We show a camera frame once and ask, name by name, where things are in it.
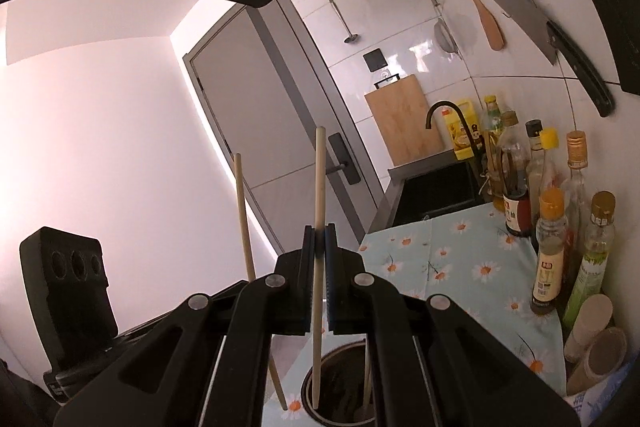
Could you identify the black faucet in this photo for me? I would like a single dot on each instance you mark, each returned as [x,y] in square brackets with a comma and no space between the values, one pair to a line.
[437,108]

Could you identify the green label bottle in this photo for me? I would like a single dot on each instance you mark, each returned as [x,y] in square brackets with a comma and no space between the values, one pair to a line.
[597,245]

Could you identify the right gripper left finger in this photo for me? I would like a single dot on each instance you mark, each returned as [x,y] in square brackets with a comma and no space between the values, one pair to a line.
[204,363]

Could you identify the blue white salt bag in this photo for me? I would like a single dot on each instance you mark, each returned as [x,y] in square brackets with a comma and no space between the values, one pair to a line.
[590,404]

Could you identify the black sink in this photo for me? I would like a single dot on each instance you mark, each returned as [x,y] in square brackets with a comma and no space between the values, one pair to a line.
[428,188]

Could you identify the beige lidded jar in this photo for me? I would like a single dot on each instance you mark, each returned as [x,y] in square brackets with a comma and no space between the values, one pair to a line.
[594,315]

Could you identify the grey door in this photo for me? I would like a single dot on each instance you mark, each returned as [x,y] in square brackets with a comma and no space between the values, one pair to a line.
[264,89]

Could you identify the brown lidded jar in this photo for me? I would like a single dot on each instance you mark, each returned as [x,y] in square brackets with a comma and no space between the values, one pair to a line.
[603,357]

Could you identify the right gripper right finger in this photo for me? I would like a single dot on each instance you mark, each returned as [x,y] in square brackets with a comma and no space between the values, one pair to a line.
[431,363]

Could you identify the clear bottle gold cap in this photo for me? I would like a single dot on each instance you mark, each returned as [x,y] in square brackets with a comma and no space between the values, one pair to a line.
[575,198]

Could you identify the wooden cutting board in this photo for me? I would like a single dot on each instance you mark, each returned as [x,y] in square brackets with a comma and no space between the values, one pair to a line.
[399,110]

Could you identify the clear bottle yellow cap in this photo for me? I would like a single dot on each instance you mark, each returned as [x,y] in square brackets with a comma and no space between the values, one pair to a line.
[542,142]

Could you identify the yellow oil bottle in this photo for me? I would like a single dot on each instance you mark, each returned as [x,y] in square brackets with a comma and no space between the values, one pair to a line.
[458,135]

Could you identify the dark soy sauce bottle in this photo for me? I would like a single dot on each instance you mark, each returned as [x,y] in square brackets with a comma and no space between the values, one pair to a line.
[551,232]

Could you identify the daisy print tablecloth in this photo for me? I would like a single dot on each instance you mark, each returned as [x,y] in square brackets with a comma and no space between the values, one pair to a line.
[470,257]

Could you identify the black cylindrical utensil holder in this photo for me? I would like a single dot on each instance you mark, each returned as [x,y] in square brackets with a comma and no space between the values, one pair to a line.
[342,386]

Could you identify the black wall switch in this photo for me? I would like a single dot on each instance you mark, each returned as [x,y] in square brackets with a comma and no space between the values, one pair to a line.
[375,60]

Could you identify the black tracker camera box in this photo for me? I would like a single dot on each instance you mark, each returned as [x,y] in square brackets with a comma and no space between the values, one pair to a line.
[66,287]

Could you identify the metal ladle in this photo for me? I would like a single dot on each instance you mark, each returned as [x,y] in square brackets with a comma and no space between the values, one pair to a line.
[351,37]

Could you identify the black door handle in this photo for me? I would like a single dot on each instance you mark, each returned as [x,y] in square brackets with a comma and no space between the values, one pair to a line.
[345,163]

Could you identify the red label sauce bottle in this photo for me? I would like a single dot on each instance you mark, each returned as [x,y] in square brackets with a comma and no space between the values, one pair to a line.
[516,198]

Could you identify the cleaver knife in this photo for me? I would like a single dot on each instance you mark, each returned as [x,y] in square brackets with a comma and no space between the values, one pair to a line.
[552,40]

